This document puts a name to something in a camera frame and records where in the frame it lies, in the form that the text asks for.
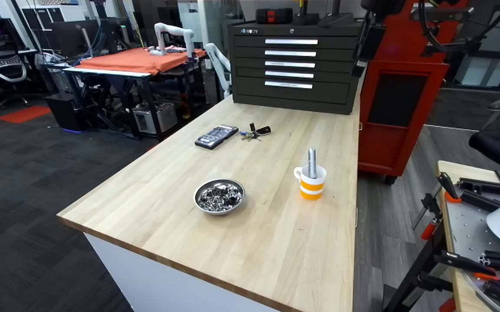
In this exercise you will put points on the white curved robot arm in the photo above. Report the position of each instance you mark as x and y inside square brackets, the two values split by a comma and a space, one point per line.
[219, 61]

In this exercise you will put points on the bunch of keys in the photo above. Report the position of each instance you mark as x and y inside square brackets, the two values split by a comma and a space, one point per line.
[254, 132]

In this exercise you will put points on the black remote control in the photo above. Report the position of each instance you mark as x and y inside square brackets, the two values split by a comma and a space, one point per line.
[216, 138]

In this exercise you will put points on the metal bowl with small parts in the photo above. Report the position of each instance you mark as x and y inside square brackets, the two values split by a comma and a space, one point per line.
[217, 197]

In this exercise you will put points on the dark drawer tool chest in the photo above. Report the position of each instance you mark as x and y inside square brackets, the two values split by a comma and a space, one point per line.
[250, 87]

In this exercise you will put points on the white and orange mug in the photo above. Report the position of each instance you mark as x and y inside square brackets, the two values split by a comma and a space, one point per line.
[313, 190]

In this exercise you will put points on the grey computer case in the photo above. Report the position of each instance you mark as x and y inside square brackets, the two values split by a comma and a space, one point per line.
[155, 119]

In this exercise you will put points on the red tool cabinet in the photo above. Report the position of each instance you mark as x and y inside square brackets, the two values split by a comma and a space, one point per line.
[377, 145]

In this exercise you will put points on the black device with red display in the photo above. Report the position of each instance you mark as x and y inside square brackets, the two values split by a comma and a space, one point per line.
[273, 16]

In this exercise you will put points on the table with orange cloth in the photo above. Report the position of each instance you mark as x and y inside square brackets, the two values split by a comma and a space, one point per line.
[134, 60]

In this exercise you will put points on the black floor box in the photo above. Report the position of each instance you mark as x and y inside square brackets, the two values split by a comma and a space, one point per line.
[65, 113]

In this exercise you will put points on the wooden robot stand bench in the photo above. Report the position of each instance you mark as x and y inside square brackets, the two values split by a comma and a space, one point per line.
[455, 169]

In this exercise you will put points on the red floor mat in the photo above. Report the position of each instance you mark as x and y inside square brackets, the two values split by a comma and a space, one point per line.
[25, 113]

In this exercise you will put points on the black office chair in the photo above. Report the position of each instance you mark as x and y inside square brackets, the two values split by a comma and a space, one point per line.
[493, 145]

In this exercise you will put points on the grey mesh office chair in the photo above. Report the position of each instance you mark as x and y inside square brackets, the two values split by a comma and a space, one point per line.
[7, 67]

